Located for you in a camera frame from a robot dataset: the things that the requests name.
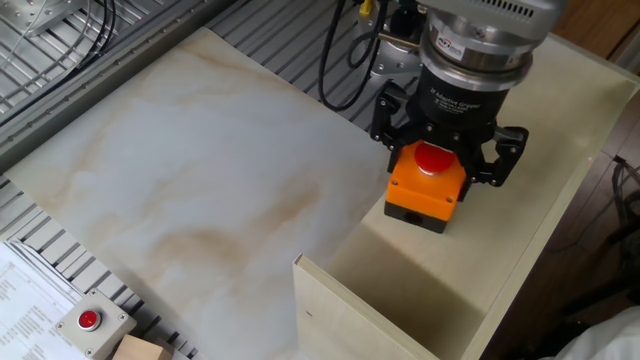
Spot orange emergency stop button box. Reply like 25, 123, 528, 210
383, 139, 469, 235

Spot grey box with red button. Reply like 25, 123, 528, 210
54, 288, 138, 360

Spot white garment of person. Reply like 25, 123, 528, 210
539, 304, 640, 360

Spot beige wooden shelf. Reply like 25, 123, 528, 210
292, 32, 640, 360

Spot bundle of thin cables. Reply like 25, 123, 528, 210
0, 0, 118, 126

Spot aluminium mounting bracket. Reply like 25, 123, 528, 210
0, 0, 90, 39

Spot stack of printed paper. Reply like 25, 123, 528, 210
0, 239, 89, 360

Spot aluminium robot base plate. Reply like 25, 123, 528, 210
357, 0, 426, 79

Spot glossy marble pattern board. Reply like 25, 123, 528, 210
4, 27, 396, 360

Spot large plain wooden block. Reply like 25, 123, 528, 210
112, 333, 174, 360

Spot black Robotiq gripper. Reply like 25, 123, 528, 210
368, 64, 530, 202

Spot thin black floor wires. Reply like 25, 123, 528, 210
612, 154, 640, 236

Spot thick black gripper cable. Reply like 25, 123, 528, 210
317, 0, 392, 113

